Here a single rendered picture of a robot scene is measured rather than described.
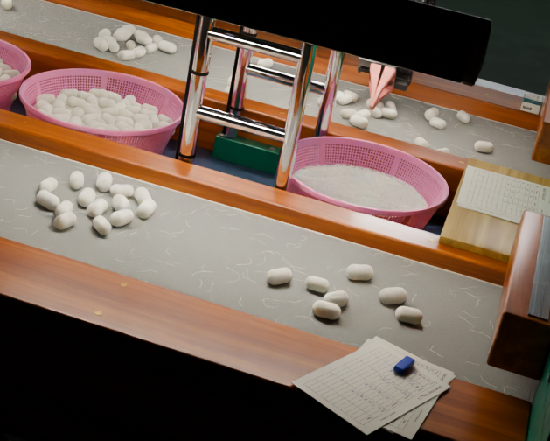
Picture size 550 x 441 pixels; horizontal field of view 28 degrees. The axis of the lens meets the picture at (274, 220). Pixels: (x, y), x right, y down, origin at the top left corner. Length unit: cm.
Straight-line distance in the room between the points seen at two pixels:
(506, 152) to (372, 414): 95
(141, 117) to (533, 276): 78
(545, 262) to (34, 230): 64
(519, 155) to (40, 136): 86
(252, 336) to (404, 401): 19
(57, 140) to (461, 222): 60
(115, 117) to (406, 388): 80
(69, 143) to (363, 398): 67
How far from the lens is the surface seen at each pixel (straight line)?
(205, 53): 157
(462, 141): 201
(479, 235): 157
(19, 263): 131
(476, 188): 172
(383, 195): 172
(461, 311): 144
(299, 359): 121
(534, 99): 220
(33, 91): 186
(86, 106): 184
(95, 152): 162
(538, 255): 136
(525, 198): 173
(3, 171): 159
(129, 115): 183
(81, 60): 198
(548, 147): 185
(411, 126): 202
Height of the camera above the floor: 142
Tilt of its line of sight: 26 degrees down
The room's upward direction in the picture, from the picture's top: 11 degrees clockwise
